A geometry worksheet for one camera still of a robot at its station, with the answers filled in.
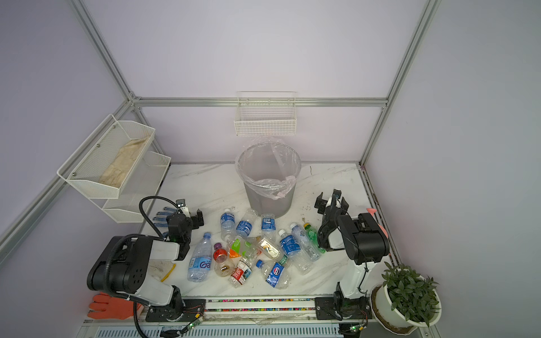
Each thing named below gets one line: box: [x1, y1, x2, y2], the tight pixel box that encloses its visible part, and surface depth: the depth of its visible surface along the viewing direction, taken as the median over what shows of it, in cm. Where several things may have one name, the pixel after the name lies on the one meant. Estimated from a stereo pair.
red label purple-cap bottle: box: [212, 242, 235, 278], surface depth 84 cm
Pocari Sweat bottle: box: [260, 213, 277, 240], surface depth 92 cm
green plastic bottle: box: [303, 222, 327, 255], surface depth 90 cm
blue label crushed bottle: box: [255, 259, 291, 290], surface depth 80 cm
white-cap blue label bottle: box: [220, 208, 236, 242], surface depth 93 cm
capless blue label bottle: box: [235, 208, 258, 239], surface depth 92 cm
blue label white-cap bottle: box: [278, 228, 313, 276], surface depth 86 cm
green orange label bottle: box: [227, 235, 262, 259], surface depth 81 cm
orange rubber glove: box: [87, 291, 143, 320], surface depth 74 cm
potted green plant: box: [369, 261, 443, 336], surface depth 64 cm
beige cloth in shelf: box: [99, 135, 151, 188], surface depth 80 cm
